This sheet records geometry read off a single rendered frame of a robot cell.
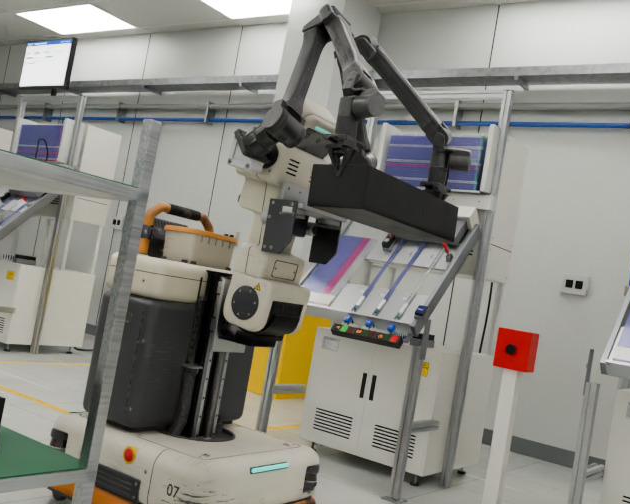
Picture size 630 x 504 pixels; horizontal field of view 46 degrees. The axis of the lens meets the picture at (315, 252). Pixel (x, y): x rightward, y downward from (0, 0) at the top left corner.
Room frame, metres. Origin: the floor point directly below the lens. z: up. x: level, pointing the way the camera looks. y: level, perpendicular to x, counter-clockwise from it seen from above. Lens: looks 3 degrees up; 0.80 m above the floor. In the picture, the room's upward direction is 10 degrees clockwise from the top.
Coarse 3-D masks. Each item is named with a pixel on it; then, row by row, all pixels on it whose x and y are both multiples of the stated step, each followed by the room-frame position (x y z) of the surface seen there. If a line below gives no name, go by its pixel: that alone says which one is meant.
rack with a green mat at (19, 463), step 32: (160, 128) 1.62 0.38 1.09; (0, 160) 1.33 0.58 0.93; (32, 160) 1.38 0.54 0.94; (64, 192) 1.71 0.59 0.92; (96, 192) 1.55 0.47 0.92; (128, 192) 1.57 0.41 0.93; (128, 224) 1.60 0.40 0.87; (128, 256) 1.60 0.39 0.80; (128, 288) 1.61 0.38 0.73; (96, 384) 1.60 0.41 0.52; (96, 416) 1.59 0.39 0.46; (0, 448) 1.62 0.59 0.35; (32, 448) 1.67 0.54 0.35; (96, 448) 1.61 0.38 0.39; (0, 480) 1.43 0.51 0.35; (32, 480) 1.49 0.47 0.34; (64, 480) 1.55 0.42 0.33
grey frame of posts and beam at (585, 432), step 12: (588, 384) 2.72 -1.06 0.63; (624, 384) 3.12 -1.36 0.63; (588, 396) 2.71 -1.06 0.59; (588, 408) 2.72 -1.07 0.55; (588, 420) 2.71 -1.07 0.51; (588, 432) 2.70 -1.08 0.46; (576, 444) 2.72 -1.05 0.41; (588, 444) 2.70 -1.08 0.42; (576, 456) 2.72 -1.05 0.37; (588, 456) 2.73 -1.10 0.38; (576, 468) 2.71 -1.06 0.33; (576, 480) 2.72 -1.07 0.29; (576, 492) 2.71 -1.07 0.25
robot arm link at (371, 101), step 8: (352, 72) 1.91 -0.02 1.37; (352, 80) 1.89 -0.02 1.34; (344, 88) 1.90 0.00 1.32; (352, 88) 1.89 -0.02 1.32; (360, 88) 1.88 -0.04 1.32; (360, 96) 1.86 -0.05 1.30; (368, 96) 1.83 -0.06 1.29; (376, 96) 1.84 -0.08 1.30; (352, 104) 1.86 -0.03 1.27; (360, 104) 1.84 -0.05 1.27; (368, 104) 1.82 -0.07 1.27; (376, 104) 1.84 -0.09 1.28; (360, 112) 1.85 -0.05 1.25; (368, 112) 1.83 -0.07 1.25; (376, 112) 1.84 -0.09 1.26
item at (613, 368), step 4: (608, 360) 2.67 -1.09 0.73; (612, 360) 2.66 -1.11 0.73; (608, 364) 2.67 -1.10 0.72; (612, 364) 2.66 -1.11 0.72; (616, 364) 2.65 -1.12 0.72; (620, 364) 2.64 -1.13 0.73; (624, 364) 2.63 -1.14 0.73; (628, 364) 2.63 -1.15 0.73; (608, 368) 2.68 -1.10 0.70; (612, 368) 2.67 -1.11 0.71; (616, 368) 2.66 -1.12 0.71; (620, 368) 2.65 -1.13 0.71; (624, 368) 2.64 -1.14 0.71; (628, 368) 2.63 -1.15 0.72; (608, 372) 2.70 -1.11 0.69; (612, 372) 2.69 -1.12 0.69; (616, 372) 2.68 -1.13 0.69; (620, 372) 2.67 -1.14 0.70; (624, 372) 2.65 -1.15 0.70; (628, 372) 2.64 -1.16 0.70; (616, 376) 2.69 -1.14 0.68; (620, 376) 2.68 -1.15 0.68; (624, 376) 2.67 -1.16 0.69; (628, 376) 2.66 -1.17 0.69
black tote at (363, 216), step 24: (360, 168) 1.87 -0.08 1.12; (312, 192) 1.95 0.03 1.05; (336, 192) 1.91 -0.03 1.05; (360, 192) 1.87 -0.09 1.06; (384, 192) 1.94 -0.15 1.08; (408, 192) 2.04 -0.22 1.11; (360, 216) 2.01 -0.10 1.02; (384, 216) 1.95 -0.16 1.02; (408, 216) 2.06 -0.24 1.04; (432, 216) 2.18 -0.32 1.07; (456, 216) 2.32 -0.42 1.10; (432, 240) 2.36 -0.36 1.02
